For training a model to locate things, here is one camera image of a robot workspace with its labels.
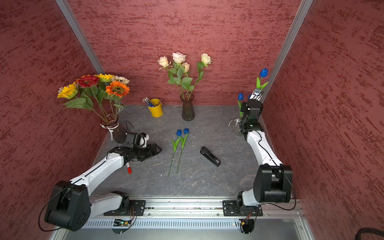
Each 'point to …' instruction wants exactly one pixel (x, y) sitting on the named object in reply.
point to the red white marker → (129, 169)
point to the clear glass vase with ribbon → (234, 125)
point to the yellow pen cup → (156, 111)
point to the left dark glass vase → (110, 121)
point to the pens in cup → (146, 100)
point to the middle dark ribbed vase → (188, 114)
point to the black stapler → (210, 156)
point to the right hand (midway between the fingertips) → (252, 100)
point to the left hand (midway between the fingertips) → (156, 154)
